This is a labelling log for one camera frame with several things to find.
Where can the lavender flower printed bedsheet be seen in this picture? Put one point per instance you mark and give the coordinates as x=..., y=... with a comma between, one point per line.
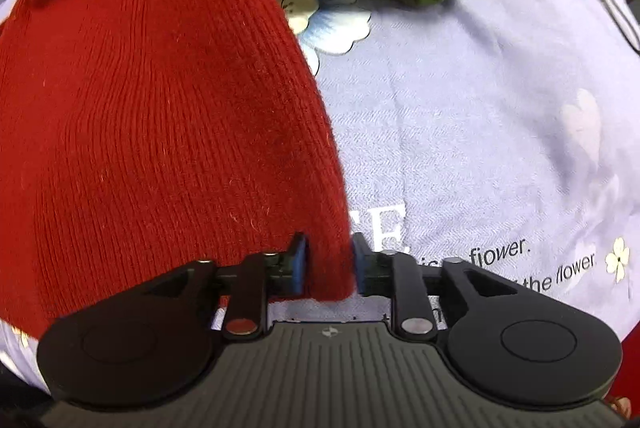
x=450, y=108

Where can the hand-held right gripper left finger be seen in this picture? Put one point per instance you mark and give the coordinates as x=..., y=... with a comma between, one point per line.
x=298, y=264

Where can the red knit sweater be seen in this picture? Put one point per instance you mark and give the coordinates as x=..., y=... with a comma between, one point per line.
x=150, y=118

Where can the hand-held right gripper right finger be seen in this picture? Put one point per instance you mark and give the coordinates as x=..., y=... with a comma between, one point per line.
x=359, y=259

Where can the red printed cloth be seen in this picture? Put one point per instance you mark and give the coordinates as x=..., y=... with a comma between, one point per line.
x=631, y=358

